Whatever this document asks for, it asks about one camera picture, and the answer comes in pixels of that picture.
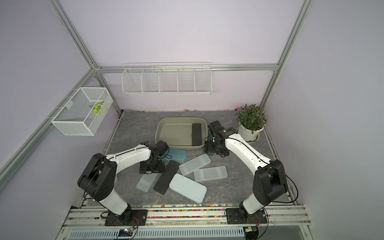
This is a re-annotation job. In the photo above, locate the dark green pencil case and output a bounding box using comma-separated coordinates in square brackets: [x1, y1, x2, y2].
[205, 135, 215, 156]

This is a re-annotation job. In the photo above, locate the teal blue pencil case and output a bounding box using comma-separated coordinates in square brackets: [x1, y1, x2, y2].
[160, 149, 187, 163]

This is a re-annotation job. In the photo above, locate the white mesh wall basket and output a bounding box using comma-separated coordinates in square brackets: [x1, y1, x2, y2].
[51, 87, 113, 136]

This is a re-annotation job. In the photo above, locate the aluminium rail frame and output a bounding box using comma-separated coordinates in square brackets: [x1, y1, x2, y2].
[57, 204, 317, 240]

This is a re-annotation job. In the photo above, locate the potted green plant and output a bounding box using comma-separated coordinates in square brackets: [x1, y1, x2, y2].
[236, 104, 268, 143]

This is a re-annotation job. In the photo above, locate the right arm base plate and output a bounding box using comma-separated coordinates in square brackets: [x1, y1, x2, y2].
[224, 208, 267, 225]

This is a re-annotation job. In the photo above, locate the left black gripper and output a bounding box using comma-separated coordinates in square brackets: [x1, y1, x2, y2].
[140, 158, 166, 174]

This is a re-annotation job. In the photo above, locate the large pale blue case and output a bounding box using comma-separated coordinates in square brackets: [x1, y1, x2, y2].
[169, 174, 207, 204]

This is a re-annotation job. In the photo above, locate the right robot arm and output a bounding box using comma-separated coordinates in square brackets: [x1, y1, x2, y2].
[208, 121, 289, 215]

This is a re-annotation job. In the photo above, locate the white wire shelf basket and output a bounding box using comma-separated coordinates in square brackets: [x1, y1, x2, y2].
[122, 62, 213, 96]

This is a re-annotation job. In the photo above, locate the black pencil case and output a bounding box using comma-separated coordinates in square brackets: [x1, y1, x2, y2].
[192, 123, 202, 146]
[154, 161, 180, 195]

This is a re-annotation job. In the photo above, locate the green leaf toy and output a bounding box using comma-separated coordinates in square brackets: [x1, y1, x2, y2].
[90, 101, 106, 116]

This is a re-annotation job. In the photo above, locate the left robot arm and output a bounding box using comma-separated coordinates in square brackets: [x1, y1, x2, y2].
[77, 141, 169, 218]

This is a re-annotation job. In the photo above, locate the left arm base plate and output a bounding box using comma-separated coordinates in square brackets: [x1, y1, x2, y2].
[105, 209, 148, 227]

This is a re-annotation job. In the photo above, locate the translucent pencil case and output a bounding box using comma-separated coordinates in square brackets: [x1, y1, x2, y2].
[194, 166, 228, 182]
[136, 173, 158, 193]
[179, 154, 211, 176]

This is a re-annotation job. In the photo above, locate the olive green storage box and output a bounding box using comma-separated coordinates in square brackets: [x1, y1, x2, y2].
[155, 117, 208, 150]

